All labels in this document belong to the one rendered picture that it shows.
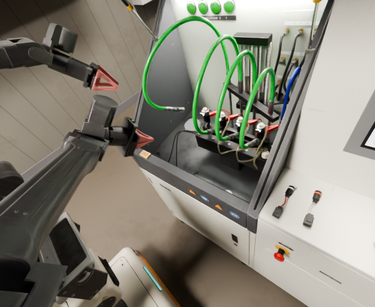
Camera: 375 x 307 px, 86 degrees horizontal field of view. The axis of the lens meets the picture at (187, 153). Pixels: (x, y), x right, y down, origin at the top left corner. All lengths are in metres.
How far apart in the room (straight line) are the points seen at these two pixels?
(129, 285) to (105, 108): 1.23
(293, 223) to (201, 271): 1.08
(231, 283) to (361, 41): 1.46
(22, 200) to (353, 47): 0.65
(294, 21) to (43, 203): 0.84
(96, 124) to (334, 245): 0.69
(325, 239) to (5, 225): 0.69
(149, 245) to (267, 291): 0.91
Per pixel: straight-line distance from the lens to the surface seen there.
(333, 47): 0.63
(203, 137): 0.92
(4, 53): 0.71
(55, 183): 0.29
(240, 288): 1.64
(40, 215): 0.24
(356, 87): 0.65
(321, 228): 0.73
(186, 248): 1.73
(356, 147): 0.72
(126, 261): 1.57
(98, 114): 0.50
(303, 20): 0.86
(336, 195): 0.79
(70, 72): 0.76
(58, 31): 0.76
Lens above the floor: 1.64
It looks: 49 degrees down
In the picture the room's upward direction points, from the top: 20 degrees counter-clockwise
